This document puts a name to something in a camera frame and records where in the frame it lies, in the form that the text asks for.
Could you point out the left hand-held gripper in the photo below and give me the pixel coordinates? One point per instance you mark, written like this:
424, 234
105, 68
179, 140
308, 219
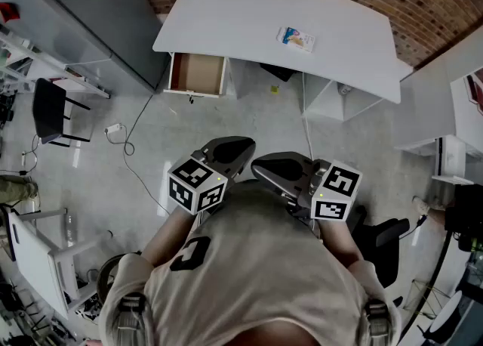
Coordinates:
196, 189

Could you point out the black office chair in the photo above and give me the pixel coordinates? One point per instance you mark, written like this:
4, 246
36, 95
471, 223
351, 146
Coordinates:
381, 254

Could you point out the person's right forearm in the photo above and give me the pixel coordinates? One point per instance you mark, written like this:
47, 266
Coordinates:
339, 242

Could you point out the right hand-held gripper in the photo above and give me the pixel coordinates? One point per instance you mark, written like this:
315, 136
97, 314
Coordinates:
332, 193

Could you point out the white shelving rack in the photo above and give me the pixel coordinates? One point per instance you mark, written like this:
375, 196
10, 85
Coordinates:
45, 63

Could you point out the white partition table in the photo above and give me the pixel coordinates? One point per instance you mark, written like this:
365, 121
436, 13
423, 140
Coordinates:
426, 110

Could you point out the red wall picture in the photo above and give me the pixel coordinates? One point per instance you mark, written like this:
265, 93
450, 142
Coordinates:
476, 93

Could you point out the white side table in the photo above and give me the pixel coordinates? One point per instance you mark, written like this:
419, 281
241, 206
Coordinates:
34, 261

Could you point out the white wooden drawer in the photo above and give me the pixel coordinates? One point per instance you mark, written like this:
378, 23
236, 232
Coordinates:
198, 72

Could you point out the white power strip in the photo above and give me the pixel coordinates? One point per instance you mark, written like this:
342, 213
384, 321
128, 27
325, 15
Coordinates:
113, 128

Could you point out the white desk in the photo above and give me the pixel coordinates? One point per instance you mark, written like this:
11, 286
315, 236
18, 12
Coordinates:
245, 16

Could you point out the person's beige shirt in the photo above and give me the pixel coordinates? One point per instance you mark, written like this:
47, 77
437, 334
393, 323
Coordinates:
264, 280

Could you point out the small yellow item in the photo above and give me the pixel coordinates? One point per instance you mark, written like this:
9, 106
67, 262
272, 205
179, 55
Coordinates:
274, 89

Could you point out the grey cabinet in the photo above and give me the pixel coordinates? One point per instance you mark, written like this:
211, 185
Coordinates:
94, 16

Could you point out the person's left forearm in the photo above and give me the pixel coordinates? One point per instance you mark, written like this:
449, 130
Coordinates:
170, 235

